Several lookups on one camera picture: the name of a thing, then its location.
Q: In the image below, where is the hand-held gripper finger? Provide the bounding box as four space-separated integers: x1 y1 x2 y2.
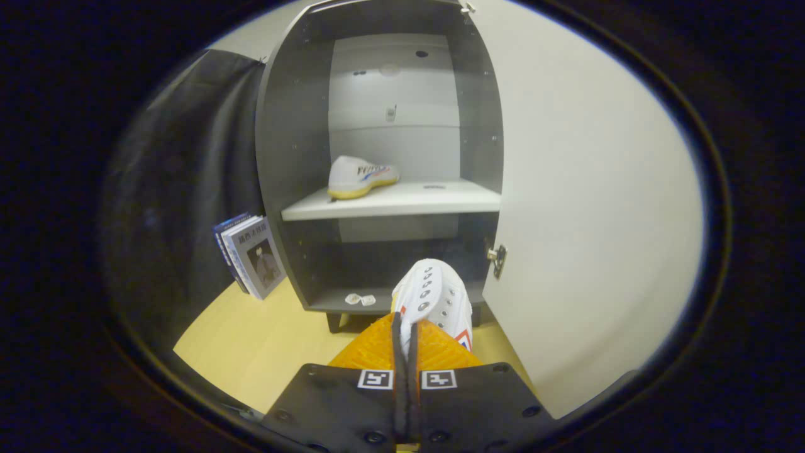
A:
406 318 557 453
262 311 408 453

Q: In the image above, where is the white sneaker shoe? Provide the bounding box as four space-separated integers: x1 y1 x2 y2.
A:
328 155 401 201
391 258 474 357

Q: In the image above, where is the white shoe cabinet door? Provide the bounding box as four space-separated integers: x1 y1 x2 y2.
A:
462 0 704 419

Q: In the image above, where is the grey shoe cabinet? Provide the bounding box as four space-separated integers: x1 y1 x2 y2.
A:
255 0 505 333

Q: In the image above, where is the white cabinet shelf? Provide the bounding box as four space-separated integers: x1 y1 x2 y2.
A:
281 178 502 221

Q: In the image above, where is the grey portrait cover book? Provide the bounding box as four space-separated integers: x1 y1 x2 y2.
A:
221 216 287 301

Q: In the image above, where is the black backdrop cloth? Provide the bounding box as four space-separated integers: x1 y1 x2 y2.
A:
104 49 268 372

